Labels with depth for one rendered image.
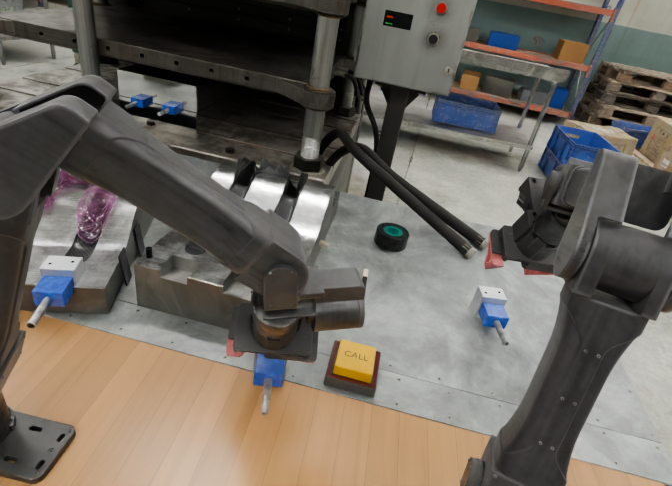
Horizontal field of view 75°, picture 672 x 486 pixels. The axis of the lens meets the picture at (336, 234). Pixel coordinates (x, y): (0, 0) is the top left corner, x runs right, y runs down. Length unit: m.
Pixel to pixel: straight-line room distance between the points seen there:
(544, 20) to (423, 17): 5.98
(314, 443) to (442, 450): 0.18
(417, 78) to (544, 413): 1.10
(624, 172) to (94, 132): 0.44
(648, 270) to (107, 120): 0.45
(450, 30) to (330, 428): 1.10
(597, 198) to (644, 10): 7.19
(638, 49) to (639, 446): 7.01
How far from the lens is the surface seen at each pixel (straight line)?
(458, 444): 0.72
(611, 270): 0.43
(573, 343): 0.45
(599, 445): 0.84
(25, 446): 0.69
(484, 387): 0.81
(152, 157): 0.40
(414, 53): 1.40
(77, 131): 0.38
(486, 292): 0.92
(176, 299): 0.78
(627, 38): 7.59
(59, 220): 0.94
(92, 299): 0.82
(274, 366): 0.67
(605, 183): 0.45
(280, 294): 0.46
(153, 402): 0.70
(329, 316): 0.50
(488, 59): 4.14
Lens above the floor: 1.35
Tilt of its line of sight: 31 degrees down
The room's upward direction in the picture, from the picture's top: 11 degrees clockwise
